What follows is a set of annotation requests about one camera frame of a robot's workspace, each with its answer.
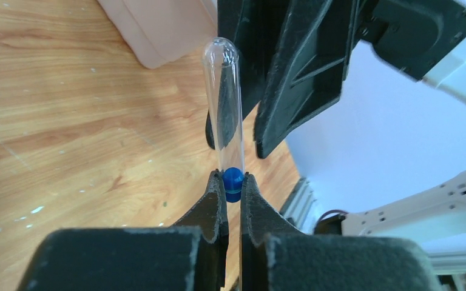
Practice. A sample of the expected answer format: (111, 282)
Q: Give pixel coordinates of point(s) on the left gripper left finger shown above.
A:
(188, 255)

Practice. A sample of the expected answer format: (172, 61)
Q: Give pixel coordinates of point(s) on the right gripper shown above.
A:
(412, 36)

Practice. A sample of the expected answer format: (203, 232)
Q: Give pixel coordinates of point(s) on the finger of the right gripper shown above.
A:
(255, 28)
(307, 69)

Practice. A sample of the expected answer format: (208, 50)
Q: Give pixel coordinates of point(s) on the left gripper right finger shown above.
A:
(275, 255)

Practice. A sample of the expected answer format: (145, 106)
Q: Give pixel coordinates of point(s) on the test tube blue cap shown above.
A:
(223, 89)

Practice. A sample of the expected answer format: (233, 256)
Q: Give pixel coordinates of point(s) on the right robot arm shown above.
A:
(370, 96)

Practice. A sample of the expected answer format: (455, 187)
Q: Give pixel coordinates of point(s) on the pink plastic bin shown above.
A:
(162, 31)

